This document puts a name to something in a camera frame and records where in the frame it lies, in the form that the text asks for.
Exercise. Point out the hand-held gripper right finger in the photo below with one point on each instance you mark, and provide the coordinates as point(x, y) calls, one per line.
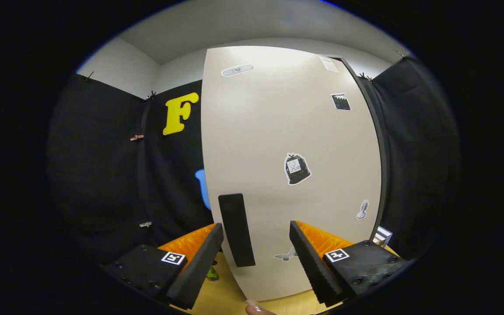
point(313, 267)

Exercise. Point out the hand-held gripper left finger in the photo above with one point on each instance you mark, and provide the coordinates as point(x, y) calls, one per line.
point(199, 262)

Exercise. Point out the beige shoe cabinet door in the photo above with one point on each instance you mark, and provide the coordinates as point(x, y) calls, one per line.
point(256, 144)

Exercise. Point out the dark grey shoe cabinet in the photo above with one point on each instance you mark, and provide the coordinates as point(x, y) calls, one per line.
point(383, 153)

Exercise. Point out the green label plastic bottle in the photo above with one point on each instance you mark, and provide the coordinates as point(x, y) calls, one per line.
point(212, 273)

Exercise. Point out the white cloth clip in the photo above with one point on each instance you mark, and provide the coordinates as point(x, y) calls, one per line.
point(145, 224)

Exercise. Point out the stack of books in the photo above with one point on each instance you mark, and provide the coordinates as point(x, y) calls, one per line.
point(383, 236)

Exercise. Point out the black backdrop cloth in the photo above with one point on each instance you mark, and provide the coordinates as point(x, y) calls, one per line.
point(103, 183)

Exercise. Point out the reddish cloth clip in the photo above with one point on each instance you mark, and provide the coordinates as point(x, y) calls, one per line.
point(137, 138)

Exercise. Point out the black cloth clip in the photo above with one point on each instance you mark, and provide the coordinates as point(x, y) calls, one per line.
point(365, 77)
point(89, 76)
point(151, 95)
point(401, 54)

